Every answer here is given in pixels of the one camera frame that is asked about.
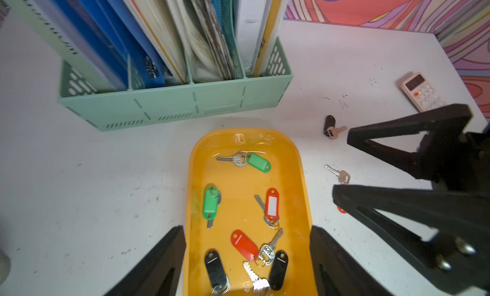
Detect loose silver key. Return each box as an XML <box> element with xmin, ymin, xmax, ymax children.
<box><xmin>324</xmin><ymin>165</ymin><xmax>351</xmax><ymax>185</ymax></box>

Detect key with green square-ish tag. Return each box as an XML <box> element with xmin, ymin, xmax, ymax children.
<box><xmin>216</xmin><ymin>152</ymin><xmax>272</xmax><ymax>173</ymax></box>

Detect key with long green tag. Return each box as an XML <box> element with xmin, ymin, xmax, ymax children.
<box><xmin>202</xmin><ymin>185</ymin><xmax>222</xmax><ymax>229</ymax></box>

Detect yellow plastic storage tray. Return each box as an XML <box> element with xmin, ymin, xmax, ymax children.
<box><xmin>183</xmin><ymin>128</ymin><xmax>317</xmax><ymax>295</ymax></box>

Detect green file organizer rack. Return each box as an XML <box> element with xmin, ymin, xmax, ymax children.
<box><xmin>2</xmin><ymin>0</ymin><xmax>293</xmax><ymax>131</ymax></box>

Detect pink calculator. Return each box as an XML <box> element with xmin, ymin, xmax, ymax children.
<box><xmin>400</xmin><ymin>73</ymin><xmax>447</xmax><ymax>112</ymax></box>

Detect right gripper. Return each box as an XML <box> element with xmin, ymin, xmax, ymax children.
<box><xmin>332</xmin><ymin>104</ymin><xmax>489</xmax><ymax>294</ymax></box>

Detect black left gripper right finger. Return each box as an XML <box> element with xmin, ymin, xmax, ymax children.
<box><xmin>310</xmin><ymin>226</ymin><xmax>391</xmax><ymax>296</ymax></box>

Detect key with black tag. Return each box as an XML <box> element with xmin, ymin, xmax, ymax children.
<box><xmin>242</xmin><ymin>251</ymin><xmax>289</xmax><ymax>295</ymax></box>
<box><xmin>204</xmin><ymin>250</ymin><xmax>231</xmax><ymax>295</ymax></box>
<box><xmin>323</xmin><ymin>115</ymin><xmax>348</xmax><ymax>140</ymax></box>

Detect key with red window tag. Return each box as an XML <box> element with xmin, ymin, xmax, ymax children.
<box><xmin>254</xmin><ymin>188</ymin><xmax>280</xmax><ymax>230</ymax></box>

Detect key with red solid tag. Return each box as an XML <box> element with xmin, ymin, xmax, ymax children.
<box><xmin>230</xmin><ymin>228</ymin><xmax>284</xmax><ymax>267</ymax></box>

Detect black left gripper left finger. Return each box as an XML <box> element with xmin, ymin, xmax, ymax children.
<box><xmin>106</xmin><ymin>226</ymin><xmax>186</xmax><ymax>296</ymax></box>

